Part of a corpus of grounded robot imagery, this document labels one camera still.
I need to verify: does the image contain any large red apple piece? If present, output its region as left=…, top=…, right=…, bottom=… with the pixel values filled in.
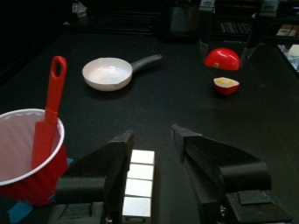
left=203, top=47, right=242, bottom=72

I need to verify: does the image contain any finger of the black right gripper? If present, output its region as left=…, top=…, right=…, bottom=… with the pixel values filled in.
left=239, top=0, right=281, bottom=64
left=198, top=0, right=217, bottom=60

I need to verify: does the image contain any tan cardboard box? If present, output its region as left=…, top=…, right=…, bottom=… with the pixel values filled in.
left=275, top=24, right=299, bottom=38

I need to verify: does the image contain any small red apple piece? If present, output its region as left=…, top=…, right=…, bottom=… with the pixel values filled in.
left=213, top=76, right=241, bottom=96

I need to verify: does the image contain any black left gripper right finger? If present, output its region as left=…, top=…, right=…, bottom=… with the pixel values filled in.
left=171, top=123, right=295, bottom=224

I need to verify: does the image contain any grey box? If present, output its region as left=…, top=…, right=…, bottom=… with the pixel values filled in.
left=169, top=3, right=201, bottom=34

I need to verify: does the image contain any dark keyboard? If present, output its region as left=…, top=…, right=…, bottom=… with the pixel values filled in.
left=219, top=21, right=254, bottom=35

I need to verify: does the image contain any white and blue clutter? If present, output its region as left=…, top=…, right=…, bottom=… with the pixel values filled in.
left=286, top=44, right=299, bottom=71

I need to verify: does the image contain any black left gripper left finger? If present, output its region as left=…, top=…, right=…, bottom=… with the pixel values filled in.
left=46, top=129, right=157, bottom=224

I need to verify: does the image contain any blue tape strip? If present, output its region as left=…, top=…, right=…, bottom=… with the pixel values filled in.
left=6, top=200, right=34, bottom=224

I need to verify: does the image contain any white frame bracket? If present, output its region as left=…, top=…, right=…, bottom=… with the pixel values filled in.
left=71, top=1, right=89, bottom=18

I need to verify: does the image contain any white spoon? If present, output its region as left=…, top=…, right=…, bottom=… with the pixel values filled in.
left=81, top=53, right=165, bottom=93

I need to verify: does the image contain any red plastic spatula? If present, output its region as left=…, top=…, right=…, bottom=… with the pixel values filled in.
left=30, top=55, right=69, bottom=170

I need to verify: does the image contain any red plastic cup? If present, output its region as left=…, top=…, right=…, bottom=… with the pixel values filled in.
left=0, top=108, right=71, bottom=207

